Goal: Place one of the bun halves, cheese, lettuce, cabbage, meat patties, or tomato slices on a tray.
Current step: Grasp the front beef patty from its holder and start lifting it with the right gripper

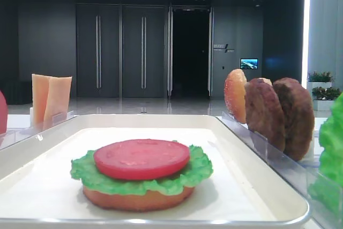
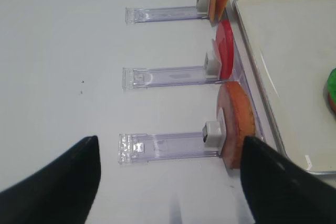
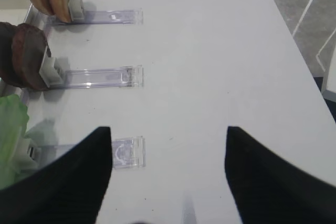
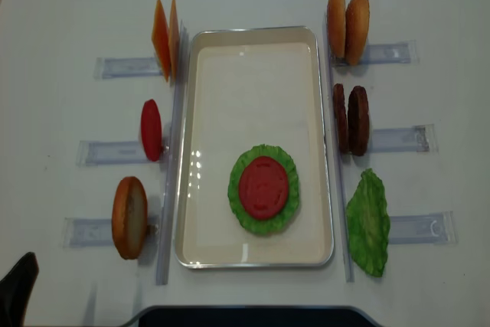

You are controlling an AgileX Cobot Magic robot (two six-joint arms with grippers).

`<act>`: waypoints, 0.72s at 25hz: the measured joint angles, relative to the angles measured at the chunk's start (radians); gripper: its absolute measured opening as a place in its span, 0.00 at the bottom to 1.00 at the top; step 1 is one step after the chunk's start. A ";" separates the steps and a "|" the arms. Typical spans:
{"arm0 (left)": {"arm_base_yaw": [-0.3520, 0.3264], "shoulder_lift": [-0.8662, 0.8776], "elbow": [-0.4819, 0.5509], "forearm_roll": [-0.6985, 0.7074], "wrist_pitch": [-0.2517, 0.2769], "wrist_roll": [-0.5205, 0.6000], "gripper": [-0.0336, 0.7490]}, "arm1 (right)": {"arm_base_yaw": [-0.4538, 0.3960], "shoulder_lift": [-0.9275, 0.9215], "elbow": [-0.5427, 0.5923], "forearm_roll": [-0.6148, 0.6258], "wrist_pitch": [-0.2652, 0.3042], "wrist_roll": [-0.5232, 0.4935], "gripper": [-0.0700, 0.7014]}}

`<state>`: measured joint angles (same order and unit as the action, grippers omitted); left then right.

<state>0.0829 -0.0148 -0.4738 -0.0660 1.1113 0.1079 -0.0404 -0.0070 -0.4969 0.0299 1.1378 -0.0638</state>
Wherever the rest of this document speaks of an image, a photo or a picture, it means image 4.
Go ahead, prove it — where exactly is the brown meat patty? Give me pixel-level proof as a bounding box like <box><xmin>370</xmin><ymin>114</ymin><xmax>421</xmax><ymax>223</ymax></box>
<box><xmin>333</xmin><ymin>83</ymin><xmax>349</xmax><ymax>154</ymax></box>
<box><xmin>348</xmin><ymin>86</ymin><xmax>370</xmax><ymax>156</ymax></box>

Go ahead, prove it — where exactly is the right long clear acrylic rail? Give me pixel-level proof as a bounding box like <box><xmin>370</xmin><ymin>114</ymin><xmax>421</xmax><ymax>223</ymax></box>
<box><xmin>322</xmin><ymin>14</ymin><xmax>354</xmax><ymax>283</ymax></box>

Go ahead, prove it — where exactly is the clear holder for left bun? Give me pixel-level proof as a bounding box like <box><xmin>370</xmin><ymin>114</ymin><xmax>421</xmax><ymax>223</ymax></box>
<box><xmin>63</xmin><ymin>214</ymin><xmax>160</xmax><ymax>249</ymax></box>

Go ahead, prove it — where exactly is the standing green lettuce leaf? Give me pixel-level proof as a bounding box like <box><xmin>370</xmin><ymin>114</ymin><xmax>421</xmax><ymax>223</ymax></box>
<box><xmin>346</xmin><ymin>168</ymin><xmax>390</xmax><ymax>277</ymax></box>

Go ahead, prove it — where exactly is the green lettuce leaf on tray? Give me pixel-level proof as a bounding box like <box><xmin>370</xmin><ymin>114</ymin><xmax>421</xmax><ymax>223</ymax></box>
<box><xmin>227</xmin><ymin>144</ymin><xmax>300</xmax><ymax>236</ymax></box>

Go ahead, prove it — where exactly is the black object bottom left corner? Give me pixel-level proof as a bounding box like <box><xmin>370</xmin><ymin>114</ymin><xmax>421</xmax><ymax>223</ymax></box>
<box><xmin>0</xmin><ymin>252</ymin><xmax>39</xmax><ymax>326</ymax></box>

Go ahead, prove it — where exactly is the clear holder for cheese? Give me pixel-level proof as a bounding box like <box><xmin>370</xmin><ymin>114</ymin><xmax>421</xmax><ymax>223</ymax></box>
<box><xmin>93</xmin><ymin>57</ymin><xmax>163</xmax><ymax>80</ymax></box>

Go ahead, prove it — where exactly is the clear holder for tomato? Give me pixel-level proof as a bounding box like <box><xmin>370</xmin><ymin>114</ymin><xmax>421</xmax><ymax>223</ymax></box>
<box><xmin>76</xmin><ymin>141</ymin><xmax>152</xmax><ymax>167</ymax></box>

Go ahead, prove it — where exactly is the red tomato slice on tray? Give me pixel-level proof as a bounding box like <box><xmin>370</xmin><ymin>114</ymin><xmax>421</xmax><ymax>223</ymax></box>
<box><xmin>238</xmin><ymin>156</ymin><xmax>289</xmax><ymax>221</ymax></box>

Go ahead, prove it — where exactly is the white rectangular metal tray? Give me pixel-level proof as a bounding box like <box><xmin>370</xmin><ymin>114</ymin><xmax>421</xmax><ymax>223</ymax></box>
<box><xmin>175</xmin><ymin>26</ymin><xmax>334</xmax><ymax>269</ymax></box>

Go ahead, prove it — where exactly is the dark robot base bottom edge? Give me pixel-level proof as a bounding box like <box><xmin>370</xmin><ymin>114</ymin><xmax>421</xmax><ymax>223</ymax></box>
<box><xmin>132</xmin><ymin>306</ymin><xmax>379</xmax><ymax>327</ymax></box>

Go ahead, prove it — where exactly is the long clear acrylic rail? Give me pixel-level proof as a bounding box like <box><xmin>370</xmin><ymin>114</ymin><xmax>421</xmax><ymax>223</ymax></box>
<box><xmin>322</xmin><ymin>14</ymin><xmax>354</xmax><ymax>283</ymax></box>
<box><xmin>155</xmin><ymin>21</ymin><xmax>188</xmax><ymax>286</ymax></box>

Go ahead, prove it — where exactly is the left long clear acrylic rail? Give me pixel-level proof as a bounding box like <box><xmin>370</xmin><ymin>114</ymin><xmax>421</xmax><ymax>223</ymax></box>
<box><xmin>155</xmin><ymin>21</ymin><xmax>188</xmax><ymax>286</ymax></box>

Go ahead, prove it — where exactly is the left bun slice top right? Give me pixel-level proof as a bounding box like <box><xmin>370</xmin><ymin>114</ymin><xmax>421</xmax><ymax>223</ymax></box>
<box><xmin>326</xmin><ymin>0</ymin><xmax>346</xmax><ymax>58</ymax></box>

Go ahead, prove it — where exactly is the clear holder for lettuce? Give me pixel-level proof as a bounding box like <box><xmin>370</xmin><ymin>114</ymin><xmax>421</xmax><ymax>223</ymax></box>
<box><xmin>389</xmin><ymin>211</ymin><xmax>458</xmax><ymax>244</ymax></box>

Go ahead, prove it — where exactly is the standing red tomato slice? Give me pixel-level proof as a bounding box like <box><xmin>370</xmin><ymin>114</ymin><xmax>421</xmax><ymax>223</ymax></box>
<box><xmin>140</xmin><ymin>100</ymin><xmax>163</xmax><ymax>162</ymax></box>

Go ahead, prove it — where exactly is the standing bun slice left side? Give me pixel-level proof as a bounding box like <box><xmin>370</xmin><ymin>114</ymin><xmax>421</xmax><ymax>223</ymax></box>
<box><xmin>112</xmin><ymin>176</ymin><xmax>148</xmax><ymax>260</ymax></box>

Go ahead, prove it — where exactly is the clear holder for right buns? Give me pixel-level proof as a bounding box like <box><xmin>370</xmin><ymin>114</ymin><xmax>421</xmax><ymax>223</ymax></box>
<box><xmin>329</xmin><ymin>38</ymin><xmax>420</xmax><ymax>67</ymax></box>

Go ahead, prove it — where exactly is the clear holder for patties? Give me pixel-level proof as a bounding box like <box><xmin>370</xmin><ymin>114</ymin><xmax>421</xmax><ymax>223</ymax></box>
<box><xmin>367</xmin><ymin>124</ymin><xmax>438</xmax><ymax>153</ymax></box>

